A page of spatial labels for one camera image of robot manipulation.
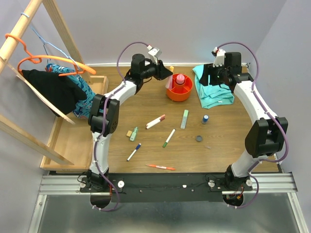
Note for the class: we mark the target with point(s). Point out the grey round cap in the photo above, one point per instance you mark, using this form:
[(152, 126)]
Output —
[(199, 138)]

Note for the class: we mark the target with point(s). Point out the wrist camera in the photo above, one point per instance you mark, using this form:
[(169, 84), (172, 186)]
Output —
[(154, 53), (219, 55)]

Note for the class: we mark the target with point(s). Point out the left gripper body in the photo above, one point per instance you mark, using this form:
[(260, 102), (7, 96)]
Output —
[(155, 69)]

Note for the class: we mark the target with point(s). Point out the teal folded cloth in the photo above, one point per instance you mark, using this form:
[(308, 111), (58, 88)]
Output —
[(211, 95)]

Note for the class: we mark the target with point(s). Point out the black garment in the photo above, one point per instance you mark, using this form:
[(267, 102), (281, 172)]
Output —
[(58, 90)]

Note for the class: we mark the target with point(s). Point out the green highlighter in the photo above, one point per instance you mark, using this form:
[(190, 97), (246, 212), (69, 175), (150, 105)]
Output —
[(184, 119)]

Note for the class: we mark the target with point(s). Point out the blue wire hanger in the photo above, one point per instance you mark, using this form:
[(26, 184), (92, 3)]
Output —
[(41, 39)]

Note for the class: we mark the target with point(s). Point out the pink cap white marker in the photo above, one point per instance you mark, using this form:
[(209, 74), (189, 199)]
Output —
[(155, 120)]

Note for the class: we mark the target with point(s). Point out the aluminium rail frame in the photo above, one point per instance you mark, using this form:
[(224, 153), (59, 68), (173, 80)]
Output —
[(270, 207)]

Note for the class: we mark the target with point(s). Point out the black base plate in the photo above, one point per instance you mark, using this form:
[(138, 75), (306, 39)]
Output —
[(163, 187)]

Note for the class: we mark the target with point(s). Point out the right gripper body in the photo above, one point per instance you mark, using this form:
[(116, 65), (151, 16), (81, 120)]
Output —
[(217, 74)]

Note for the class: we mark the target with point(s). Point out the wooden clothes rack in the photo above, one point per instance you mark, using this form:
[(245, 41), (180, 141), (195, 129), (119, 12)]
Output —
[(10, 44)]

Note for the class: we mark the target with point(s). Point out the orange pen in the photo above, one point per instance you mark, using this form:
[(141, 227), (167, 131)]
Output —
[(161, 167)]

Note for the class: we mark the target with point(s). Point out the wooden tray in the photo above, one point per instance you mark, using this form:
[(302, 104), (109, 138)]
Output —
[(73, 142)]

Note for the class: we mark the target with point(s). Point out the green cap white marker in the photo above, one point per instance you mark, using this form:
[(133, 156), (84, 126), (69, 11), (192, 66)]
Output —
[(169, 137)]

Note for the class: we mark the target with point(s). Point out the dark red cap marker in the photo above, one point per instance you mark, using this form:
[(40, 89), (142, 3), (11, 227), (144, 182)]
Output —
[(154, 124)]

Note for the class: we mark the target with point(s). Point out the small green correction bottle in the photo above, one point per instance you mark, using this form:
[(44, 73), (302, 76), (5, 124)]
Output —
[(134, 134)]

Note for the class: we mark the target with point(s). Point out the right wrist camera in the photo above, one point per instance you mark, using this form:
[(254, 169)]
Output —
[(219, 55)]

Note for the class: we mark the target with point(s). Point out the blue patterned garment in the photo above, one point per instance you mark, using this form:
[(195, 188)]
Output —
[(83, 107)]

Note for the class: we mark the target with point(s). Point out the blue cap white marker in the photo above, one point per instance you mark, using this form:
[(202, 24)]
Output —
[(134, 151)]

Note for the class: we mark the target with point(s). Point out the orange cap highlighter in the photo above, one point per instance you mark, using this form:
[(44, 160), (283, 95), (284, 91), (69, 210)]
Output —
[(169, 83)]

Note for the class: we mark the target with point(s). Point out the orange divided round container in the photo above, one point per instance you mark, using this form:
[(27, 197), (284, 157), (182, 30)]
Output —
[(180, 93)]

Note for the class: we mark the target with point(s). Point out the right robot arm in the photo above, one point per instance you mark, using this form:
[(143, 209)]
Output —
[(267, 134)]

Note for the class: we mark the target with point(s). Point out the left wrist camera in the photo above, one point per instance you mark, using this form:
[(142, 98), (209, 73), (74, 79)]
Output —
[(154, 53)]

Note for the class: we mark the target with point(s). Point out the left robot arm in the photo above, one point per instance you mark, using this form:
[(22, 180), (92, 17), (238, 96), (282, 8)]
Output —
[(104, 114)]

